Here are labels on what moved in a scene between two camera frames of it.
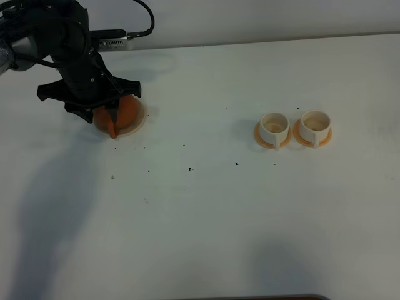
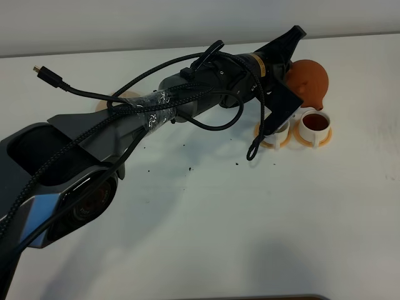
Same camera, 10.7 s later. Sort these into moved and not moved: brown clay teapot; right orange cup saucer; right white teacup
Moved: brown clay teapot
Not moved: right orange cup saucer; right white teacup
